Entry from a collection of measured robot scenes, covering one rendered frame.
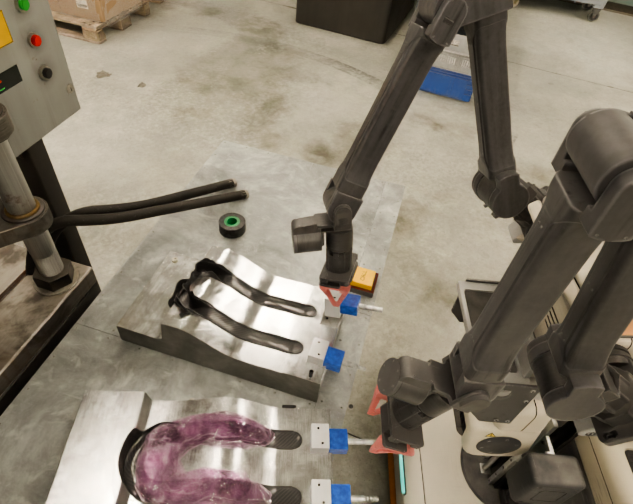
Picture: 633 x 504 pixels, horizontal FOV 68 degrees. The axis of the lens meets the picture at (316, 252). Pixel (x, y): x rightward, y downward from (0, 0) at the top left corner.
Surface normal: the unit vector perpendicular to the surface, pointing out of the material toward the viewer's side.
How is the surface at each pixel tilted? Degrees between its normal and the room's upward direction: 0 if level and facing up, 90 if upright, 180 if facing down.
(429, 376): 21
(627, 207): 90
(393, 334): 0
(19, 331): 0
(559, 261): 90
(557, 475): 0
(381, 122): 76
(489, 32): 90
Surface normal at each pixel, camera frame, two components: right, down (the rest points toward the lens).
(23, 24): 0.95, 0.27
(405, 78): 0.10, 0.54
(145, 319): 0.09, -0.68
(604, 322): -0.10, 0.72
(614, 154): -0.70, -0.51
